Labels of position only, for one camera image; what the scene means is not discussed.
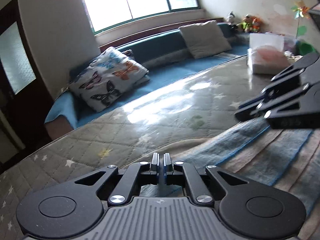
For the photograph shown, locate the blue striped knit sweater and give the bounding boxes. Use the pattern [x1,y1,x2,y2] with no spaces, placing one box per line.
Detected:
[117,115,319,224]

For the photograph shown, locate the pink tissue pack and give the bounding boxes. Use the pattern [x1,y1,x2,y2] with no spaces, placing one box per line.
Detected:
[247,33,295,75]

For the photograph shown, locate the grey quilted star table cover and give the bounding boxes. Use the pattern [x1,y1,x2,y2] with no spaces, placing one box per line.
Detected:
[0,55,320,240]

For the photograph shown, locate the clear plastic storage box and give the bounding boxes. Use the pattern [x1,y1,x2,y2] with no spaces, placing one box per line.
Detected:
[266,31,298,54]

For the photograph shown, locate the green plastic bowl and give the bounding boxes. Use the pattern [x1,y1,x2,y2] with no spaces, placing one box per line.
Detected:
[297,41,317,56]

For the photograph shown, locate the green yellow plush toy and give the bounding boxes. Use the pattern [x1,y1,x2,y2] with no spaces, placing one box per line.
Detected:
[237,14,254,33]

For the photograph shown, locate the orange plush toy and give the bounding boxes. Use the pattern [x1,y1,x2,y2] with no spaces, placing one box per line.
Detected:
[251,17,262,33]

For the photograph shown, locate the black white plush toy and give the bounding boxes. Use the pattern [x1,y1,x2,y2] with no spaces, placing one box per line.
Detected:
[227,11,236,29]

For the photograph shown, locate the grey square cushion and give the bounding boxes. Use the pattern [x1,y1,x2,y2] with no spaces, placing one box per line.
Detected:
[179,20,232,59]

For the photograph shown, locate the colourful paper pinwheel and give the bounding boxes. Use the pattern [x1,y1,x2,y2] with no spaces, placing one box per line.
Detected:
[291,0,310,38]

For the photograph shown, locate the butterfly print pillow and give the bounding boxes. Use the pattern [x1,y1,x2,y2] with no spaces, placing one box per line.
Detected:
[68,47,149,112]

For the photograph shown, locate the dark wooden door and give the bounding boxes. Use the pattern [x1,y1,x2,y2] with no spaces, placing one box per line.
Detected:
[1,0,53,163]

